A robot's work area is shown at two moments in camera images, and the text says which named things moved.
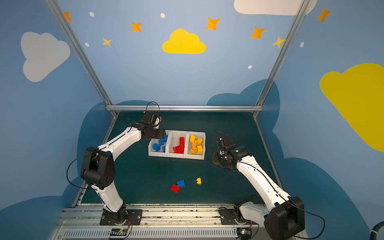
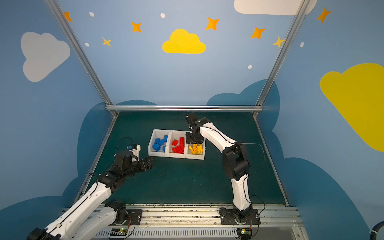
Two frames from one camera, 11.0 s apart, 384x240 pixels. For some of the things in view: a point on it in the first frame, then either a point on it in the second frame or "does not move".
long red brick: (181, 142) does not move
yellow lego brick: (200, 149) does not move
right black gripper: (219, 160) to (194, 137)
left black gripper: (159, 133) to (141, 164)
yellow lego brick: (193, 150) does not move
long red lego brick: (179, 149) does not move
